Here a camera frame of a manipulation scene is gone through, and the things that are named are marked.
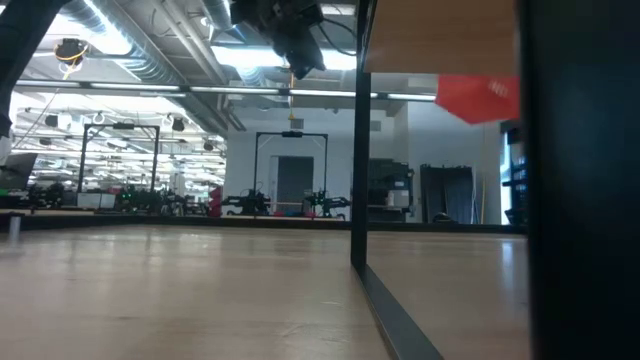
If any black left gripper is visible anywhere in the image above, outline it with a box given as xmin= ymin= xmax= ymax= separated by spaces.
xmin=230 ymin=0 xmax=327 ymax=80

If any black crate stack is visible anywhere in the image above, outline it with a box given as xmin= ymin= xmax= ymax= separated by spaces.
xmin=419 ymin=163 xmax=475 ymax=225

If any fluorescent ceiling light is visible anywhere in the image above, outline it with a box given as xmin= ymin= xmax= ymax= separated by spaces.
xmin=209 ymin=45 xmax=357 ymax=72

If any long ceiling light bar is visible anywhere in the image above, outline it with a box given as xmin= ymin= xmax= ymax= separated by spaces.
xmin=14 ymin=78 xmax=439 ymax=104

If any dark computer monitor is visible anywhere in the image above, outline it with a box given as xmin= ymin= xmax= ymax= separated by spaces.
xmin=0 ymin=152 xmax=39 ymax=190

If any yellow cord with grey box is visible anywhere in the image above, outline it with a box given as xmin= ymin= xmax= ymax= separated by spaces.
xmin=287 ymin=74 xmax=305 ymax=131

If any black gantry frame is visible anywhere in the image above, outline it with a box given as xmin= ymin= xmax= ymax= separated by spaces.
xmin=253 ymin=130 xmax=330 ymax=217
xmin=78 ymin=122 xmax=161 ymax=194

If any silver ventilation duct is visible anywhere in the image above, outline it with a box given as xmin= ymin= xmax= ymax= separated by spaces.
xmin=59 ymin=0 xmax=229 ymax=136
xmin=199 ymin=0 xmax=269 ymax=89

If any black yellow cord reel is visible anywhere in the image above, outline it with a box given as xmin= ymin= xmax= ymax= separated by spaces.
xmin=53 ymin=37 xmax=91 ymax=81

